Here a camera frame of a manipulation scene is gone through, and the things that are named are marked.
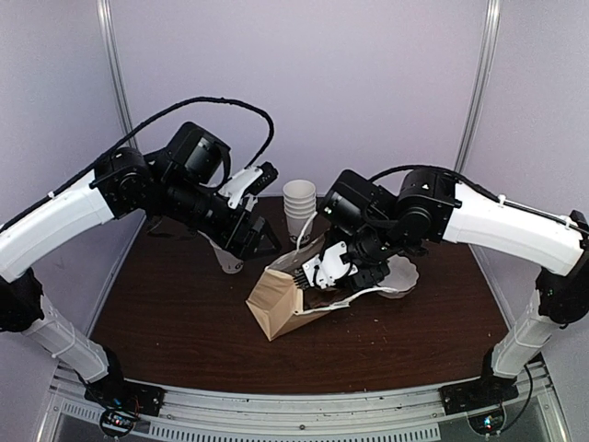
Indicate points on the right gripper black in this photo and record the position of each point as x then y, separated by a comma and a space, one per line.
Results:
368, 280

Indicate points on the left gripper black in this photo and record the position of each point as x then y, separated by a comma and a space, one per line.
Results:
228, 239

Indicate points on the stack of white paper cups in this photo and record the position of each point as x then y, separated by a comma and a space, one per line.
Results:
299, 204

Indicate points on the brown paper takeout bag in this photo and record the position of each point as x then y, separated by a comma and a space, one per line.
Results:
276, 300

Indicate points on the brown cardboard cup carrier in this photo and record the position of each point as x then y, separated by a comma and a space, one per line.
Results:
313, 300

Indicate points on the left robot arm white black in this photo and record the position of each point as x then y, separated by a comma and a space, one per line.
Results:
192, 186

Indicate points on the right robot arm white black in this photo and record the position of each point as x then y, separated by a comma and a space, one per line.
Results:
436, 204

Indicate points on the white scalloped bowl black rim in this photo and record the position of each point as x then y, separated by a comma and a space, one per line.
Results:
402, 279

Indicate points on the white cup holding straws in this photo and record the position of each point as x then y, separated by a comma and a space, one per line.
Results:
228, 263

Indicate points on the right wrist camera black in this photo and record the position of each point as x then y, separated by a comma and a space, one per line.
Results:
345, 201

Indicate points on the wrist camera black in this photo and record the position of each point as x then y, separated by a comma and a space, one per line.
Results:
345, 201
195, 154

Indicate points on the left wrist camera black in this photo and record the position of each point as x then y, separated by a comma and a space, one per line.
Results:
195, 154

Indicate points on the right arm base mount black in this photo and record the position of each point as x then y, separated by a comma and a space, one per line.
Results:
485, 391

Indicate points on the aluminium front rail frame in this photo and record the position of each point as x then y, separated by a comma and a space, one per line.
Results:
413, 414

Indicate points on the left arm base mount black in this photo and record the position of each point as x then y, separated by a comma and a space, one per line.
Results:
115, 392

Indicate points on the right aluminium corner post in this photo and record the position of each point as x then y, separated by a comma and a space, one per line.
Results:
487, 51

